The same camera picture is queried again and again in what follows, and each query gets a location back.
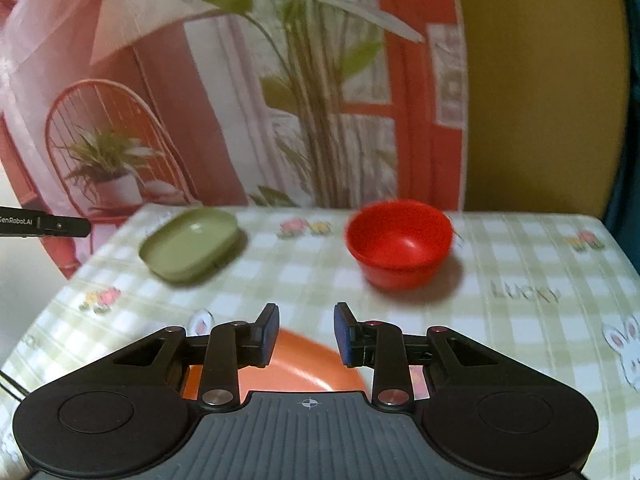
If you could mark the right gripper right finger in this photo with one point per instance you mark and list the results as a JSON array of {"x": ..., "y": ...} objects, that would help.
[{"x": 379, "y": 346}]

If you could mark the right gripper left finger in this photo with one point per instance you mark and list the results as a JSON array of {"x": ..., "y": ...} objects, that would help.
[{"x": 233, "y": 346}]

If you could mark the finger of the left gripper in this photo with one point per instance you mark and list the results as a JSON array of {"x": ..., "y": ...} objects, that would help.
[{"x": 68, "y": 226}]

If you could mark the orange square plate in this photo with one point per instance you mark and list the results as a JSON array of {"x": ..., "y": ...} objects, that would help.
[{"x": 299, "y": 364}]

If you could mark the red bowl far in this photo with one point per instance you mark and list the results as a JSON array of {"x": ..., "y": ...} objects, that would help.
[{"x": 399, "y": 244}]

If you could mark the green square plate far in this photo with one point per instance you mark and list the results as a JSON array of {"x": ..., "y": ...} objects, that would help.
[{"x": 190, "y": 245}]

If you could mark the printed backdrop cloth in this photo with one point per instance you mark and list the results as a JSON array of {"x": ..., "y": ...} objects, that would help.
[{"x": 109, "y": 105}]

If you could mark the green checked tablecloth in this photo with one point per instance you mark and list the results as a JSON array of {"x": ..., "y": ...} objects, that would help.
[{"x": 551, "y": 290}]

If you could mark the teal curtain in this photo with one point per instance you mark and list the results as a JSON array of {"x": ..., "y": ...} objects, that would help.
[{"x": 622, "y": 213}]

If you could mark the wooden board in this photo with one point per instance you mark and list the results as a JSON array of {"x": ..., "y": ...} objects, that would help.
[{"x": 548, "y": 83}]

